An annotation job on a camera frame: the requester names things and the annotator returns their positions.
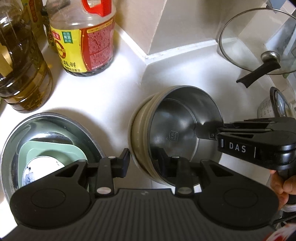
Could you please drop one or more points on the stainless steel bowl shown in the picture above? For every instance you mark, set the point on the stainless steel bowl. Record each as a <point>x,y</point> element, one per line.
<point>184,123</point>

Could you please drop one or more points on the person right hand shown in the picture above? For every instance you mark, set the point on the person right hand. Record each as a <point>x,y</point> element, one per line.
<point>282,188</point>

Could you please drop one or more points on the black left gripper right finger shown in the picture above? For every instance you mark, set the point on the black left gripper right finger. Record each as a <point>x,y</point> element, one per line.
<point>187,174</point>

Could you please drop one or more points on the cooking oil bottle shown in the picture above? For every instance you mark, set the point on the cooking oil bottle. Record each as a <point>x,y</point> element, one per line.
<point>26,80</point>

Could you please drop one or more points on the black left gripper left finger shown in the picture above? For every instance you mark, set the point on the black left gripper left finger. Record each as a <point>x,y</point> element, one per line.
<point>93,178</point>

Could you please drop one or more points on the green square plate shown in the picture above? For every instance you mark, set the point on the green square plate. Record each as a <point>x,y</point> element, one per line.
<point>65,153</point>

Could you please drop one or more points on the beige plastic bowl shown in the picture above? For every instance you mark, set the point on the beige plastic bowl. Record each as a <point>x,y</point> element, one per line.
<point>138,134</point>

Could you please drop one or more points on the blue patterned white dish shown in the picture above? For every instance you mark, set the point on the blue patterned white dish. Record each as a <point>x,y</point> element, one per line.
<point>40,167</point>

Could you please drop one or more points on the soy sauce bottle red handle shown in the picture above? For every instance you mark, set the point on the soy sauce bottle red handle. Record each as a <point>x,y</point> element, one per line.
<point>83,34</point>

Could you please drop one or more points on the large stainless steel plate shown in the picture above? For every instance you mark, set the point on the large stainless steel plate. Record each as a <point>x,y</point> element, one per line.
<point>44,127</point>

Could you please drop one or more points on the glass pot lid black handle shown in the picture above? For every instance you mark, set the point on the glass pot lid black handle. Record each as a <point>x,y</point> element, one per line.
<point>260,41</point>

